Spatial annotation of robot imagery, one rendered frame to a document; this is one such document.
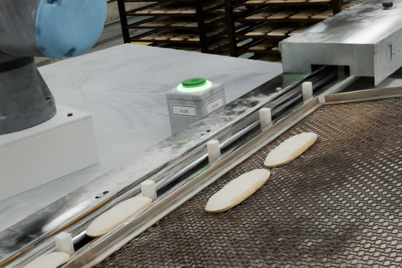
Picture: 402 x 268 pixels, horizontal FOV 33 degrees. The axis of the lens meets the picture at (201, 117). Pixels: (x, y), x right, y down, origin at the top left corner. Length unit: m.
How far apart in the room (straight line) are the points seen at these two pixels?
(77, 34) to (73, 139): 0.19
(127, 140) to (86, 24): 0.29
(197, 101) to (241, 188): 0.41
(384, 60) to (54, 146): 0.58
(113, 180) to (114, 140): 0.28
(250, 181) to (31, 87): 0.45
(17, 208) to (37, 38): 0.23
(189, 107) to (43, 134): 0.23
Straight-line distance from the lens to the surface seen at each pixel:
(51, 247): 0.76
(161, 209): 0.69
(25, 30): 0.90
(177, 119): 1.10
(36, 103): 1.02
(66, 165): 1.03
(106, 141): 1.15
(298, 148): 0.76
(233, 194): 0.66
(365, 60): 1.18
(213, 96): 1.09
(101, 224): 0.77
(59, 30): 0.87
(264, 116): 1.03
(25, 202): 0.97
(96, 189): 0.85
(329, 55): 1.21
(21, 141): 0.99
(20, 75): 1.02
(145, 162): 0.91
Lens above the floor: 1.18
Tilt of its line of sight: 18 degrees down
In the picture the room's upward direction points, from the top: 8 degrees counter-clockwise
